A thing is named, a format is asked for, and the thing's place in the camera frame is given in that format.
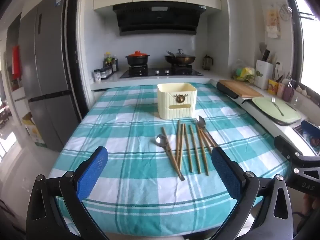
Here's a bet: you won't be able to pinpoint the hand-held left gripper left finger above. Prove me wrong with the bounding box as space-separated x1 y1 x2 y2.
26 146 110 240

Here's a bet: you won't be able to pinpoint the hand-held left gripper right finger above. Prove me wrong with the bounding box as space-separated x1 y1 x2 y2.
211 146 294 240

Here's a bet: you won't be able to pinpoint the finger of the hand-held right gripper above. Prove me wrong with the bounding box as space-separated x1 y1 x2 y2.
274 135 304 160

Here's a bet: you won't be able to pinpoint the bunch of wooden chopsticks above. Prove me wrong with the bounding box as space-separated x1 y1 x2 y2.
161 120 218 182

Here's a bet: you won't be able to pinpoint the silver metal spoon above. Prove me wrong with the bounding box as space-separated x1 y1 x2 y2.
155 134 185 181
196 116 218 150

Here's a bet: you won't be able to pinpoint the cream ribbed utensil holder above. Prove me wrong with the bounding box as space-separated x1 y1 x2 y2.
157 82 198 120

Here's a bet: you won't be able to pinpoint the person's right hand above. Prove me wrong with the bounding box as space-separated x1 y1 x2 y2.
303 194 320 217

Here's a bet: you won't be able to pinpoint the kitchen sink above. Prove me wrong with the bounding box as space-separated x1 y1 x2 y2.
292 124 320 155

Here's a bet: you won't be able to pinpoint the teal checked tablecloth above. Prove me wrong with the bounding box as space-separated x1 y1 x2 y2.
47 82 290 238

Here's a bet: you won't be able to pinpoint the green plate with fork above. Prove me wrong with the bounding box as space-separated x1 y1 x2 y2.
252 97 302 125

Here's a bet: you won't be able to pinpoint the purple cup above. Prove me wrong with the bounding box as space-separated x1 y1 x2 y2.
282 86 295 102

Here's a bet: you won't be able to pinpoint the yellow packet box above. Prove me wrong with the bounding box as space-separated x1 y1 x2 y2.
267 79 278 95

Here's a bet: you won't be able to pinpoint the cardboard box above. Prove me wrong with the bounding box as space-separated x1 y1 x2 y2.
22 112 47 147

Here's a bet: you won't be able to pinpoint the white knife block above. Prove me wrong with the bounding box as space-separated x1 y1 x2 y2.
255 59 273 90

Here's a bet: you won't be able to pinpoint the wooden cutting board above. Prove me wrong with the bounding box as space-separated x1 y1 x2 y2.
219 80 264 98

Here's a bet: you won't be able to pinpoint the yellow green plastic bags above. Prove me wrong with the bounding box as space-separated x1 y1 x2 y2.
230 60 255 83

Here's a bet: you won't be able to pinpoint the window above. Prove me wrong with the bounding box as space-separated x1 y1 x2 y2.
287 0 320 88

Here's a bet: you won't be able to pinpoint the dark glass jug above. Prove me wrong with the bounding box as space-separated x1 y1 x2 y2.
203 54 213 71

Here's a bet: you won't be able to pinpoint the grey steel refrigerator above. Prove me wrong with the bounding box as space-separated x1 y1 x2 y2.
19 0 83 152

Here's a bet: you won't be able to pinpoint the black glass gas hob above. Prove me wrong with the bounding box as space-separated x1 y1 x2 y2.
119 67 203 78

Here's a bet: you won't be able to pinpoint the black clay pot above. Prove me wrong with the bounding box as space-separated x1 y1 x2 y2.
125 54 151 67

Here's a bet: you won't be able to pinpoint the dark metal wok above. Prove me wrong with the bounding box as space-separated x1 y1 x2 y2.
164 51 197 65

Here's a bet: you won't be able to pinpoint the red hanging object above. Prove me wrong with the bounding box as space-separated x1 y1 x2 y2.
12 45 22 79

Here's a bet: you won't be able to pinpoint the black range hood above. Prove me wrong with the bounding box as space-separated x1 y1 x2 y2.
112 2 207 36

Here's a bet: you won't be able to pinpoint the black door frame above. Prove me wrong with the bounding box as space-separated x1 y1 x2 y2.
66 0 85 123

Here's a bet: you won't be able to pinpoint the wall calendar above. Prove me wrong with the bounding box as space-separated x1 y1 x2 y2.
266 4 280 39

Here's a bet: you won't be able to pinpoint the round wall clock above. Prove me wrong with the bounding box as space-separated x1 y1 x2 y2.
279 4 293 20

